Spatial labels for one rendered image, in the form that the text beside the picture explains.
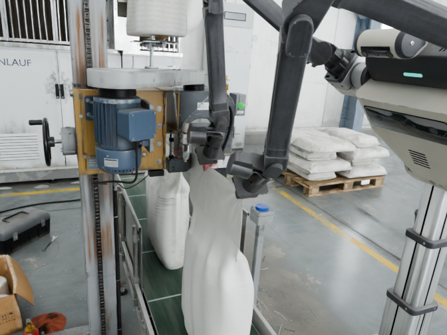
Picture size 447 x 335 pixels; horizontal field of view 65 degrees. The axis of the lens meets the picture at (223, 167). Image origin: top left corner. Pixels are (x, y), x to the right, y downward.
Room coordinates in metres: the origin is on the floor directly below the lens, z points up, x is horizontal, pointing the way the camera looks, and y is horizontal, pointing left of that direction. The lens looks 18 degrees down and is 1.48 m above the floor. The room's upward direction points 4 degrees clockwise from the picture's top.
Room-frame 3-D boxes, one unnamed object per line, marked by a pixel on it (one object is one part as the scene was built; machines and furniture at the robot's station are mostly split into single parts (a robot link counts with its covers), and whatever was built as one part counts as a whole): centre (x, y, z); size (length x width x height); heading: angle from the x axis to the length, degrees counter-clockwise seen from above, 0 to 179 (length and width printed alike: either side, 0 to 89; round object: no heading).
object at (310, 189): (4.35, -1.33, 0.07); 1.20 x 0.82 x 0.14; 117
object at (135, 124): (1.09, 0.28, 1.25); 0.10 x 0.08 x 0.12; 140
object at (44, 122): (1.26, 0.66, 1.13); 0.18 x 0.11 x 0.18; 25
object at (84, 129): (1.39, 0.44, 1.18); 0.34 x 0.25 x 0.31; 115
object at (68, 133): (1.29, 0.60, 1.14); 0.11 x 0.06 x 0.11; 25
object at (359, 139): (4.51, -1.62, 0.56); 0.67 x 0.43 x 0.15; 25
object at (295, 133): (4.40, -0.98, 0.56); 0.66 x 0.43 x 0.15; 112
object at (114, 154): (1.16, 0.36, 1.21); 0.15 x 0.15 x 0.25
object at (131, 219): (1.86, 0.57, 0.54); 1.05 x 0.02 x 0.41; 25
